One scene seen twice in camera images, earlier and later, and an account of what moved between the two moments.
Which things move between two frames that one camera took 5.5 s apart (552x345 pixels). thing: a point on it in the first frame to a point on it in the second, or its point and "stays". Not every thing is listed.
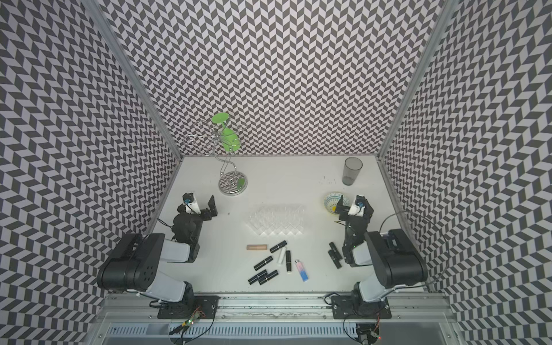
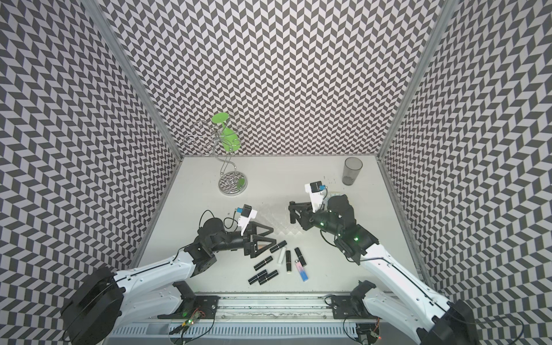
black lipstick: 263,262 stays
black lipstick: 268,277 stays
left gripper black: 208,215 to 251,248
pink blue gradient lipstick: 302,272 stays
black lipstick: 259,275 stays
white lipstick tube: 281,256 stays
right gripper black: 343,209 to 305,218
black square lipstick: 336,250 to 300,256
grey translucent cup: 351,168 stays
